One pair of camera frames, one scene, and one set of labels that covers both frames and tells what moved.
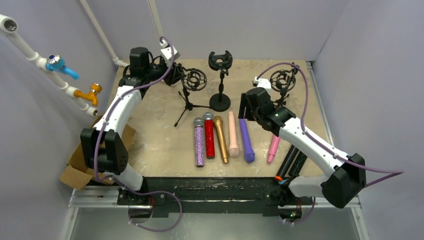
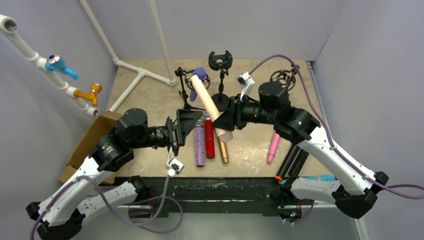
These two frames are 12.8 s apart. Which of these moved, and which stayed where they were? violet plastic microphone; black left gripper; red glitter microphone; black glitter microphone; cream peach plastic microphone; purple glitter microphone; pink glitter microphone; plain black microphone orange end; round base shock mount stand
Moved: violet plastic microphone; cream peach plastic microphone; black left gripper
Stayed: purple glitter microphone; plain black microphone orange end; round base shock mount stand; red glitter microphone; pink glitter microphone; black glitter microphone
